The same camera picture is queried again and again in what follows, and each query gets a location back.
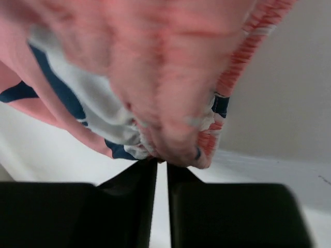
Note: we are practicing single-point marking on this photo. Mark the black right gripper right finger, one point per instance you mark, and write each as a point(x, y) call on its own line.
point(232, 214)

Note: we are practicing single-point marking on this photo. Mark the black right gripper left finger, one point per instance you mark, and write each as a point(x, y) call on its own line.
point(116, 213)

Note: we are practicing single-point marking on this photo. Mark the pink shark print shorts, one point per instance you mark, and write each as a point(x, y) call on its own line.
point(132, 79)

